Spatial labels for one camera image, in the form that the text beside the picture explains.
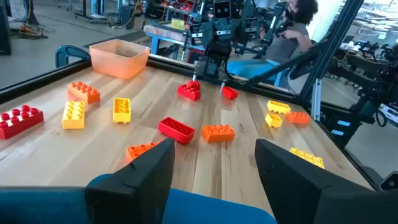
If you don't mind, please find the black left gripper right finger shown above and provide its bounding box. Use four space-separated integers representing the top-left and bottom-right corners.
254 139 398 224

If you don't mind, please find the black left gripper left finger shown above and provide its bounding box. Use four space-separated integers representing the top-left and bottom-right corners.
84 138 175 224

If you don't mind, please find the orange two-by-four brick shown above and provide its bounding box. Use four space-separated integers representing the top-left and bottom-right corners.
125 141 161 163
201 124 236 144
285 111 312 125
67 81 101 105

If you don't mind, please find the red two-by-four brick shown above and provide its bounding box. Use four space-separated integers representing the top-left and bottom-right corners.
157 116 197 146
177 83 202 102
0 105 45 141

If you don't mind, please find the yellow two-by-two brick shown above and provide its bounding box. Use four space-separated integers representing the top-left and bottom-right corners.
264 113 284 129

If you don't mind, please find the yellow two-by-four brick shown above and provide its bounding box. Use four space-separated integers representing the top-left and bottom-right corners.
289 146 325 170
112 97 132 124
266 100 292 115
62 100 86 130

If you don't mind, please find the blue workbench with wooden top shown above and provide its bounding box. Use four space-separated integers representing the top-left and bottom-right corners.
143 18 206 62

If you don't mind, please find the person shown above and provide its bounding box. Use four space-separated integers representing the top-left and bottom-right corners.
226 0 320 91

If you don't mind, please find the blue plastic bin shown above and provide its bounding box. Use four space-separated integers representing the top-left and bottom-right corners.
87 173 277 224

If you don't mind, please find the black box with blue lights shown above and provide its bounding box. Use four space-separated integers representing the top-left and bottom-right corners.
323 113 357 147

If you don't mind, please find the translucent orange plastic bin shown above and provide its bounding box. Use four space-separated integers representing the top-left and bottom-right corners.
89 39 151 80

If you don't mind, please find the black background robot rig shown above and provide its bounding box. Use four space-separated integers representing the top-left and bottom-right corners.
323 39 398 127

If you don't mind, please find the black tower cabinet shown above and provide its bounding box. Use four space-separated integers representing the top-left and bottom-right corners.
0 6 12 56

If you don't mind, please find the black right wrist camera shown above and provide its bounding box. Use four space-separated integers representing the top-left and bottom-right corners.
213 1 231 19

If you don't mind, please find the silver frame bracket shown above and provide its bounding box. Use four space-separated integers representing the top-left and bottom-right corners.
310 78 323 121

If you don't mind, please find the black aluminium table frame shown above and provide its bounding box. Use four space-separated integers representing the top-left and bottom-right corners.
0 0 398 194

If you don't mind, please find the dark curved clamp handle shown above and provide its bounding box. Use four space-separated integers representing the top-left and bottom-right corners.
55 45 91 68

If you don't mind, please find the tangled cable pile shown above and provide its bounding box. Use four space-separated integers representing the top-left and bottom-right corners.
11 23 49 40

